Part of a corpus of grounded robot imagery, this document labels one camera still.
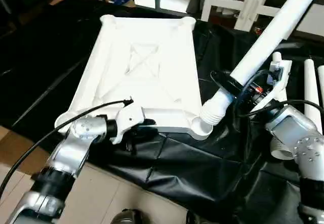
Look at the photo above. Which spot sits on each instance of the white plastic table leg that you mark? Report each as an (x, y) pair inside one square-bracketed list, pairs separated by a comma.
[(273, 31), (281, 148), (312, 87), (322, 79)]

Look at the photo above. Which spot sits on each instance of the flat brown cardboard sheet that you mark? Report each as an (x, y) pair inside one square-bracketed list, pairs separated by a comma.
[(20, 148)]

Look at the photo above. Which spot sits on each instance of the grey robot foot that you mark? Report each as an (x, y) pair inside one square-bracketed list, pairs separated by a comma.
[(129, 218), (195, 219)]

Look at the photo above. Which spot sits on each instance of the white plastic table top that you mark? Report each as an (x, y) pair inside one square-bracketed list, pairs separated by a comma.
[(147, 67)]

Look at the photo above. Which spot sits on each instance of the grey right robot foot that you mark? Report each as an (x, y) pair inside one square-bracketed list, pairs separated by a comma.
[(195, 219)]

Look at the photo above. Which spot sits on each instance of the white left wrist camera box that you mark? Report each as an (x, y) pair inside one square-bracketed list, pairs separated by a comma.
[(129, 117)]

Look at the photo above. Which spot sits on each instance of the grey left robot foot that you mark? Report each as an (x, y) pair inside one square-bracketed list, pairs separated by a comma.
[(129, 218)]

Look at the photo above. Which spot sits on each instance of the white drawer unit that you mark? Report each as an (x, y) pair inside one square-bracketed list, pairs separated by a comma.
[(314, 27)]

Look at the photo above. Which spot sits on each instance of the black mat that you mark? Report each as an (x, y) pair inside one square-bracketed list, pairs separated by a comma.
[(202, 168)]

